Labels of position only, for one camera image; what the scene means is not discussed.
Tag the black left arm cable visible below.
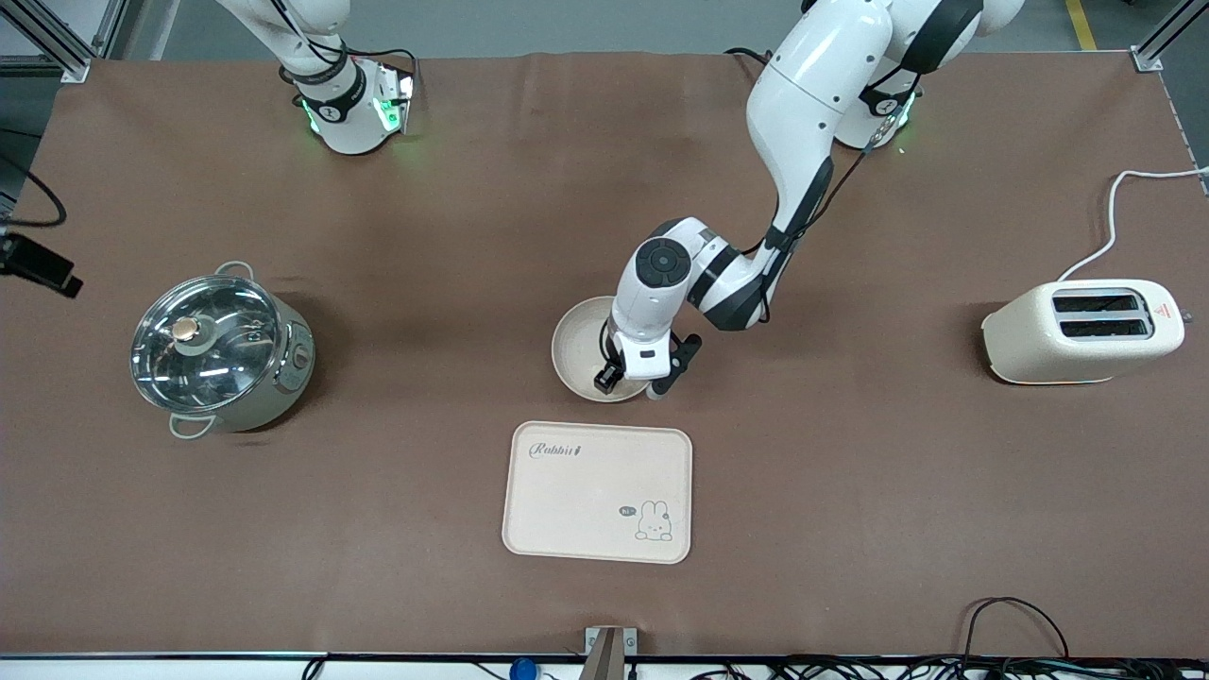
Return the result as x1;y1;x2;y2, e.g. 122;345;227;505
741;142;872;317

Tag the white toaster power cable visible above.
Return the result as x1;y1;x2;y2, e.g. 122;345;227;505
1056;167;1209;283

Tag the black looped cable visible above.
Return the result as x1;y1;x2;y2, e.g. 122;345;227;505
963;596;1073;662

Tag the cream two-slot toaster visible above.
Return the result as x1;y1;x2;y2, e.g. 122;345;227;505
982;279;1187;386

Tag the beige rabbit print tray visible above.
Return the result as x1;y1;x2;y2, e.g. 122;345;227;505
501;420;693;566

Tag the brown table cover mat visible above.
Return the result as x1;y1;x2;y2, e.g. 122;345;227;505
0;49;1209;659

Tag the black cable bundle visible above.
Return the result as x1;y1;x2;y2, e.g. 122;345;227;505
690;654;1209;680

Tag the glass pot lid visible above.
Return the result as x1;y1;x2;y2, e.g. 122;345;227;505
130;275;284;415

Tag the beige round plate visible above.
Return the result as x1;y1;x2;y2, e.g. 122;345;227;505
552;296;655;404

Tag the steel electric cooking pot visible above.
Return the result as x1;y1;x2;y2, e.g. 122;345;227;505
130;262;316;441

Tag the metal table edge bracket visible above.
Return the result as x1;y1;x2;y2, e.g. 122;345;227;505
584;626;639;680

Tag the aluminium frame profile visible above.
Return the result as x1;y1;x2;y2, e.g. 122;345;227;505
0;0;128;84
1131;0;1209;74

